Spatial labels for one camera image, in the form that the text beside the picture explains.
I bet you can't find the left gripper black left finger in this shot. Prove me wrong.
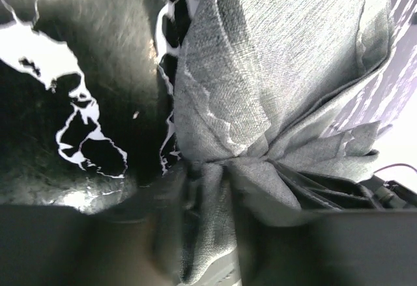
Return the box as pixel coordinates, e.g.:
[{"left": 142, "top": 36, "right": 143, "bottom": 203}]
[{"left": 1, "top": 165, "right": 187, "bottom": 285}]

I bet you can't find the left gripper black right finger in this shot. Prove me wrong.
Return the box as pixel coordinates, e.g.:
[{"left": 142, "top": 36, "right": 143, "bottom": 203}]
[{"left": 227, "top": 165, "right": 417, "bottom": 286}]

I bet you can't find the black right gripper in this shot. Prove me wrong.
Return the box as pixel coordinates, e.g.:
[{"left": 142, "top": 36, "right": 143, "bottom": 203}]
[{"left": 276, "top": 162, "right": 417, "bottom": 212}]

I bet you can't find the grey cloth napkin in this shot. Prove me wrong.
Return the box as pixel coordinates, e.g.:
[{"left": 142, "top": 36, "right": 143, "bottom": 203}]
[{"left": 156, "top": 0, "right": 393, "bottom": 285}]

